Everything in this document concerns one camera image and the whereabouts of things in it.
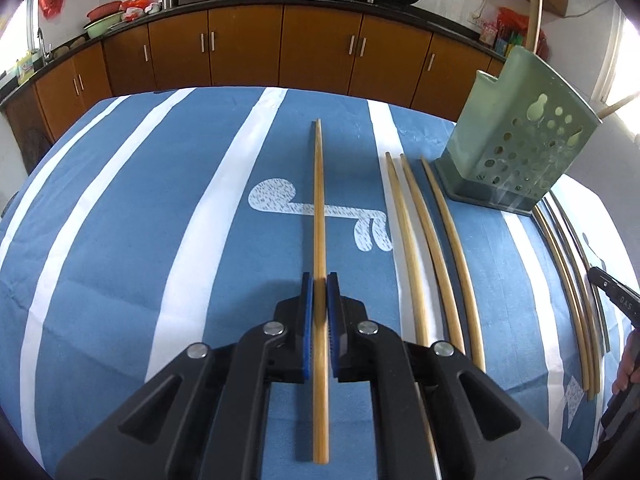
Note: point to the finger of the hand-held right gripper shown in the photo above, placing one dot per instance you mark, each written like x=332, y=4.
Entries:
x=617, y=292

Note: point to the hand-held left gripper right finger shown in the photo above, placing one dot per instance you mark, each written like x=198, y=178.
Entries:
x=334, y=320

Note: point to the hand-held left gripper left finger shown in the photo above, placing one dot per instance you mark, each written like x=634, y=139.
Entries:
x=307, y=320

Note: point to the long wooden chopstick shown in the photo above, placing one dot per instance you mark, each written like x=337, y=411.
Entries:
x=318, y=200

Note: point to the green perforated utensil holder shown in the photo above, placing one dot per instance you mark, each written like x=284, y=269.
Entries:
x=505, y=125

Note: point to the person's right hand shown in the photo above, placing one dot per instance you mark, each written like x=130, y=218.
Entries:
x=627, y=365

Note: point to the blue white striped tablecloth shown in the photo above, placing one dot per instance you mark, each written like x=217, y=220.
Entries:
x=165, y=220

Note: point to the wooden stick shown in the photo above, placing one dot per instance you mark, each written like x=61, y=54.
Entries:
x=620, y=104

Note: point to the brown wooden kitchen cabinets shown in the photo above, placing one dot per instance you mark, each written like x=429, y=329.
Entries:
x=240, y=45

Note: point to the red bag of goods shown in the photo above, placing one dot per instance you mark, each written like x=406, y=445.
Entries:
x=507, y=22

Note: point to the black kitchen countertop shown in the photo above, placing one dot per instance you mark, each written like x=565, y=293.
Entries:
x=235, y=4

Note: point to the red and white packages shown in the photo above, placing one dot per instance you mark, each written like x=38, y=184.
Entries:
x=140, y=7

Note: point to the green basin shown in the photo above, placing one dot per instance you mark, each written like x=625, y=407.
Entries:
x=102, y=26

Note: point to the red basin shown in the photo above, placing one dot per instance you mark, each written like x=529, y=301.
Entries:
x=105, y=10

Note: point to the yellow dish soap bottle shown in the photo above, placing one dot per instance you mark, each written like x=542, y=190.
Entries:
x=27, y=67

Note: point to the metal faucet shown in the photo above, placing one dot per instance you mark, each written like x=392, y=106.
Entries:
x=44, y=42

